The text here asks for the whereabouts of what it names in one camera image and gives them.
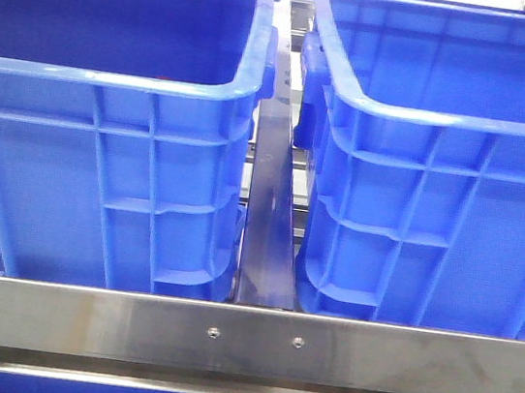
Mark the blue bin with buttons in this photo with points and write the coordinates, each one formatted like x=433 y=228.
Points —
x=124 y=126

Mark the steel shelf divider bar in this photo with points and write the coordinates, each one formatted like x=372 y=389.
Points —
x=266 y=274

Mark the blue target bin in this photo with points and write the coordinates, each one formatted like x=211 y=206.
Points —
x=417 y=204

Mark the steel shelf front rail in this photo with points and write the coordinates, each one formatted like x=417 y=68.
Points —
x=167 y=343

